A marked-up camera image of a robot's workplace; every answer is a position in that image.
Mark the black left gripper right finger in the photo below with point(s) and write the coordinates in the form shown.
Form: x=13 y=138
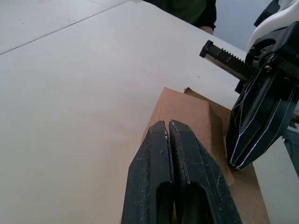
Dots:
x=205 y=172

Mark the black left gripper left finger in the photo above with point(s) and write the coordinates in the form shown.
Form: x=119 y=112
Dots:
x=146 y=168

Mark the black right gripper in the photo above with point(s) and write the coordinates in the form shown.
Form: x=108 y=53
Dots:
x=278 y=56

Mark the small brown cardboard box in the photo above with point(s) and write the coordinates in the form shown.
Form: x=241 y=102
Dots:
x=187 y=109

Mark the person's bare hand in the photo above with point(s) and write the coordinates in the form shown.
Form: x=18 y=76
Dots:
x=207 y=29

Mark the person in dark green shirt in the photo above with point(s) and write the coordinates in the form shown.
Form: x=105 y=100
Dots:
x=187 y=9

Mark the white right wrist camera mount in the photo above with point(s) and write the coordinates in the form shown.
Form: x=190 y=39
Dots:
x=268 y=22

